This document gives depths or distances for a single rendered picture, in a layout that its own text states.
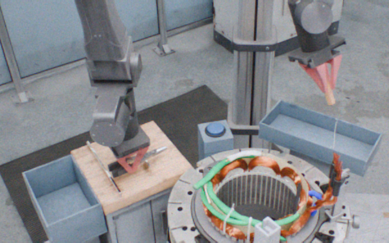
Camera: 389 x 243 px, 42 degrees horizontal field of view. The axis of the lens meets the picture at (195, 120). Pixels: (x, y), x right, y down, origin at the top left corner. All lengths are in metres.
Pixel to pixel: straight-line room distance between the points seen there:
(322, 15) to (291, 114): 0.37
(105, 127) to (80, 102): 2.31
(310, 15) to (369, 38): 2.88
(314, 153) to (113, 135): 0.49
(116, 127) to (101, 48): 0.13
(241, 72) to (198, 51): 2.25
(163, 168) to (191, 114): 1.88
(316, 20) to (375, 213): 0.63
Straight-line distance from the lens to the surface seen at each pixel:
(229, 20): 3.38
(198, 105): 2.97
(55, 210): 1.12
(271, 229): 0.80
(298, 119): 1.24
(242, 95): 1.32
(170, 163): 1.06
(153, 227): 1.12
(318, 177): 1.00
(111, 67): 0.84
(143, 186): 1.01
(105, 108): 0.82
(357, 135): 1.20
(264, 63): 1.27
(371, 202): 1.42
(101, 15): 0.76
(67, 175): 1.15
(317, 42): 1.02
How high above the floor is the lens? 1.78
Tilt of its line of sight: 38 degrees down
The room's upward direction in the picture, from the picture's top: 2 degrees counter-clockwise
